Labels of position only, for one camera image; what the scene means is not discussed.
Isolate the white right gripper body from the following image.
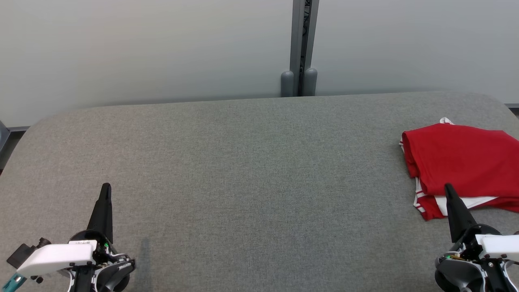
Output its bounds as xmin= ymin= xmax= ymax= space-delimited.
xmin=434 ymin=225 xmax=519 ymax=292

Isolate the red white Bulls jersey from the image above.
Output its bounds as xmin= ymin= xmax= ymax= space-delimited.
xmin=401 ymin=122 xmax=519 ymax=222

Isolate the grey partition post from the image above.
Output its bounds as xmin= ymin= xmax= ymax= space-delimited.
xmin=280 ymin=0 xmax=320 ymax=97

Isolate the left camera cable teal plug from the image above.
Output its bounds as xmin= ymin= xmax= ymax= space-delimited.
xmin=0 ymin=272 xmax=27 ymax=292

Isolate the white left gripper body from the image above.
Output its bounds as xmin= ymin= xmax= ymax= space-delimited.
xmin=16 ymin=229 xmax=137 ymax=292

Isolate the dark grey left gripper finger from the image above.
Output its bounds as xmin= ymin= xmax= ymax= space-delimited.
xmin=86 ymin=182 xmax=114 ymax=245

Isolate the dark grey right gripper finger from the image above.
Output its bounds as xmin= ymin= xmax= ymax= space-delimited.
xmin=444 ymin=183 xmax=479 ymax=244

